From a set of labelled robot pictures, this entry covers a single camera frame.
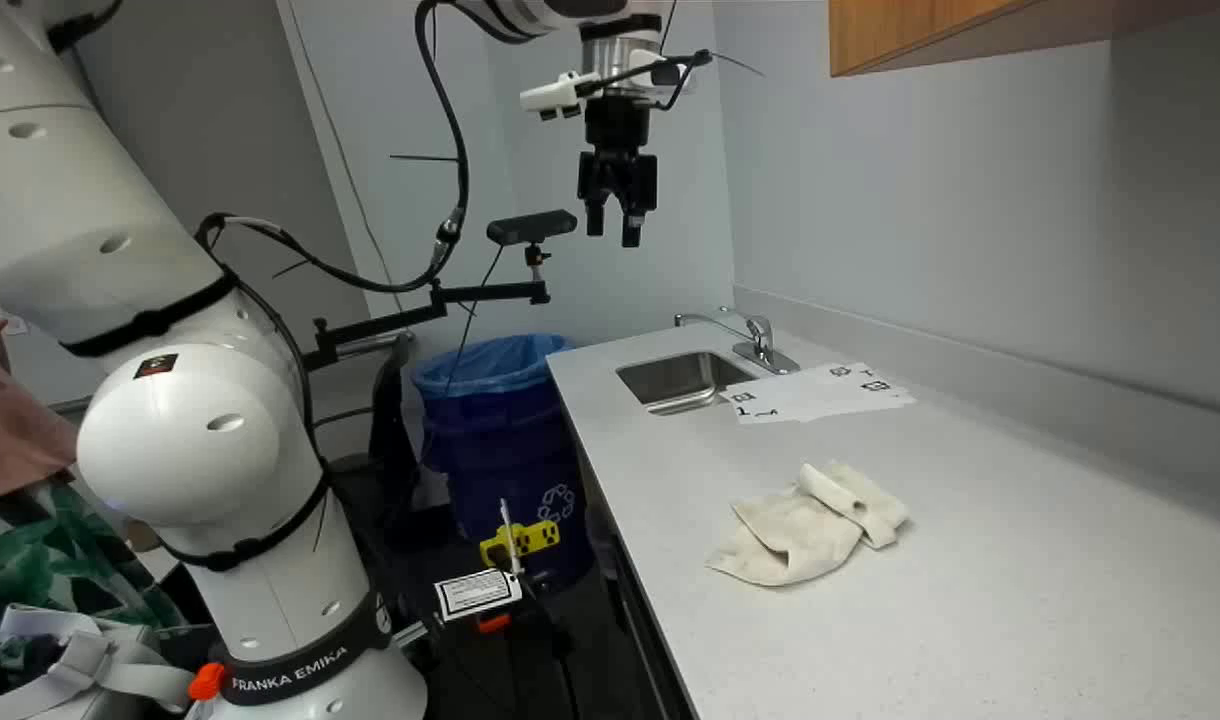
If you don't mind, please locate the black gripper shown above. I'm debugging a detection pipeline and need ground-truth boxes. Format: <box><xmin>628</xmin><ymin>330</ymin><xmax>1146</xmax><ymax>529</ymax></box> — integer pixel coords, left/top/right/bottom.
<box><xmin>575</xmin><ymin>90</ymin><xmax>665</xmax><ymax>253</ymax></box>

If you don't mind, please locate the beige cloth towel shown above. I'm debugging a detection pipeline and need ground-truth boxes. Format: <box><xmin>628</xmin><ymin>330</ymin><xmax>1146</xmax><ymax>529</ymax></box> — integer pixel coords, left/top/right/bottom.
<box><xmin>703</xmin><ymin>459</ymin><xmax>915</xmax><ymax>591</ymax></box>

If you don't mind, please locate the steel sink basin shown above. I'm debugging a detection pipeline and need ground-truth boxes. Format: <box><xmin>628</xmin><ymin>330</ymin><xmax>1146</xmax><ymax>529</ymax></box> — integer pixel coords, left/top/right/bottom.
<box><xmin>614</xmin><ymin>348</ymin><xmax>765</xmax><ymax>412</ymax></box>

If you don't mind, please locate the chrome faucet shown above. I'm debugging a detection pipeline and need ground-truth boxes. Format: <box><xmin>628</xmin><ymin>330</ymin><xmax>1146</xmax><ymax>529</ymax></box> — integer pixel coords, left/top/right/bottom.
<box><xmin>667</xmin><ymin>308</ymin><xmax>803</xmax><ymax>378</ymax></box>

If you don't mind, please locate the blue trash bin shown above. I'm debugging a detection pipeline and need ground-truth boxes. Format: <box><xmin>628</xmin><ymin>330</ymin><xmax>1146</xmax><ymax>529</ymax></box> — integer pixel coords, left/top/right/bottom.
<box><xmin>411</xmin><ymin>330</ymin><xmax>602</xmax><ymax>591</ymax></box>

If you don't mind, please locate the white printed paper sheet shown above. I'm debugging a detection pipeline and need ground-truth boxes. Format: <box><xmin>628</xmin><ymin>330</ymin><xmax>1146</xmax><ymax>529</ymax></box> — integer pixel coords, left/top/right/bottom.
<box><xmin>724</xmin><ymin>356</ymin><xmax>921</xmax><ymax>428</ymax></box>

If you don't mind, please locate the yellow black-marked clamp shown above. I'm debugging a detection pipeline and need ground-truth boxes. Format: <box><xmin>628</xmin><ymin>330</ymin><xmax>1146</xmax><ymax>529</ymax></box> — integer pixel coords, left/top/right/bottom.
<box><xmin>475</xmin><ymin>496</ymin><xmax>565</xmax><ymax>581</ymax></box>

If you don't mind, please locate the white label tag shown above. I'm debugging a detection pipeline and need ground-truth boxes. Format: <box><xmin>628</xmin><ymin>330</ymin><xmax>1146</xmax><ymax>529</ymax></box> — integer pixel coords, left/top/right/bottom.
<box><xmin>430</xmin><ymin>569</ymin><xmax>528</xmax><ymax>628</ymax></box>

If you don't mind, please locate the orange round button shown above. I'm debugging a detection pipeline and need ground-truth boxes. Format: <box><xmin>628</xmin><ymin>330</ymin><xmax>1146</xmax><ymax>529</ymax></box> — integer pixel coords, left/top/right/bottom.
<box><xmin>183</xmin><ymin>657</ymin><xmax>233</xmax><ymax>709</ymax></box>

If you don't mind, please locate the pink cloth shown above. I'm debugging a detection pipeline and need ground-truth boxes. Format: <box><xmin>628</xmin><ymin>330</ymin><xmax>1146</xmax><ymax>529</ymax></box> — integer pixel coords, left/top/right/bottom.
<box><xmin>0</xmin><ymin>281</ymin><xmax>80</xmax><ymax>511</ymax></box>

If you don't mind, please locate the green patterned cloth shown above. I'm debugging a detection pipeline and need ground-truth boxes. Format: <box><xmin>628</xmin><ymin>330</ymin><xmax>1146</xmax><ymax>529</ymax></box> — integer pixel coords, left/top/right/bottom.
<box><xmin>0</xmin><ymin>476</ymin><xmax>196</xmax><ymax>672</ymax></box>

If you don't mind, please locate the black stereo camera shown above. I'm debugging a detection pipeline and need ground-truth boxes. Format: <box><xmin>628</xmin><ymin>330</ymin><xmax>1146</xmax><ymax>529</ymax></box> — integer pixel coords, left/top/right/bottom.
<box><xmin>483</xmin><ymin>208</ymin><xmax>580</xmax><ymax>273</ymax></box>

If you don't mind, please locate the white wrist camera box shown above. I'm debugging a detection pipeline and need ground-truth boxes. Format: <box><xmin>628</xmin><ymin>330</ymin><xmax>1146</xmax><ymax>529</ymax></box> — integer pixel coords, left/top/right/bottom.
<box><xmin>518</xmin><ymin>45</ymin><xmax>719</xmax><ymax>129</ymax></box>

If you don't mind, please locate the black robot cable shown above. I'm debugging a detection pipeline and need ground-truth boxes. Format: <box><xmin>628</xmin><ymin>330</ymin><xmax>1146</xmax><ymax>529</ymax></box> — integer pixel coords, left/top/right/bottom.
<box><xmin>191</xmin><ymin>0</ymin><xmax>475</xmax><ymax>298</ymax></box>

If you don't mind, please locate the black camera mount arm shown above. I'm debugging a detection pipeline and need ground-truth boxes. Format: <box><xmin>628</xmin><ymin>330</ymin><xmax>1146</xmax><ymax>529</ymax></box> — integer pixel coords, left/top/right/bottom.
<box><xmin>301</xmin><ymin>273</ymin><xmax>555</xmax><ymax>377</ymax></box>

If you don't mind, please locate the wooden wall cabinet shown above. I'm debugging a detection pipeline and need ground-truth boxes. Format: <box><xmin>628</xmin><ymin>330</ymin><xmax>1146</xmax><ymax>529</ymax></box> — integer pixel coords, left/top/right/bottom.
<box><xmin>824</xmin><ymin>0</ymin><xmax>1220</xmax><ymax>79</ymax></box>

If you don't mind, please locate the grey strap bag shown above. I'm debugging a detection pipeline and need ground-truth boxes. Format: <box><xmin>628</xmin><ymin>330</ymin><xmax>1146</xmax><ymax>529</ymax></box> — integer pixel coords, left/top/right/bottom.
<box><xmin>0</xmin><ymin>599</ymin><xmax>200</xmax><ymax>720</ymax></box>

